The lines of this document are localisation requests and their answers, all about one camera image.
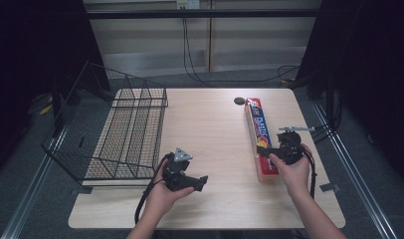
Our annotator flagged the black wire basket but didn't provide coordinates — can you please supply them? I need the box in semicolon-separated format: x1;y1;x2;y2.
41;61;169;187

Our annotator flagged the plastic wrap box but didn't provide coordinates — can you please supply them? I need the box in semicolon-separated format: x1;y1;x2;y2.
244;97;282;183

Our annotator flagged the black horizontal bar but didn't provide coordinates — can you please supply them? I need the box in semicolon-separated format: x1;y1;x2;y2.
85;9;321;20

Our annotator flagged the metal floor rail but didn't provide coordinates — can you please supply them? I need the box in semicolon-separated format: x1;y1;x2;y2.
0;127;69;239
311;102;398;239

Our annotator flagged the grey tape piece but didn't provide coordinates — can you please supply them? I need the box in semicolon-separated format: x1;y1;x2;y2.
318;182;342;193
70;186;94;196

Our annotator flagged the left hand-held gripper cable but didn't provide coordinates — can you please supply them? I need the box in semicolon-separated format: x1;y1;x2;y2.
133;152;175;225

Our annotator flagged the white wall outlet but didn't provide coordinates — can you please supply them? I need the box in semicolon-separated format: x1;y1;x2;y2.
176;0;201;10

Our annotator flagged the right hand-held gripper cable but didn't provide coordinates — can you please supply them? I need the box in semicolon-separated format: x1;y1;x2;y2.
301;143;318;200

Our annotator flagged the person's left hand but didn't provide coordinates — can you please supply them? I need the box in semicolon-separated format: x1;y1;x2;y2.
144;160;195;220

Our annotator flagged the black curtain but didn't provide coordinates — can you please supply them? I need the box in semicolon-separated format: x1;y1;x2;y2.
0;0;111;180
294;0;404;187

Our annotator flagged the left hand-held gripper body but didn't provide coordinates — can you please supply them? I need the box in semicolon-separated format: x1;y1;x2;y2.
162;147;193;193

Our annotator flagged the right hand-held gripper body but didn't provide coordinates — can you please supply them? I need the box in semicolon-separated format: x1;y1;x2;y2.
276;125;316;166

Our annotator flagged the person's right hand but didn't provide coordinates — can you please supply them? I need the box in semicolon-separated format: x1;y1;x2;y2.
269;143;312;199

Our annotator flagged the black wall cable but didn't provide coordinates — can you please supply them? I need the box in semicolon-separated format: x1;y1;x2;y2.
181;16;302;85

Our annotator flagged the hand-held gripper cable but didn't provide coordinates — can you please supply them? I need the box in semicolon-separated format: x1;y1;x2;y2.
301;143;318;200
133;152;175;225

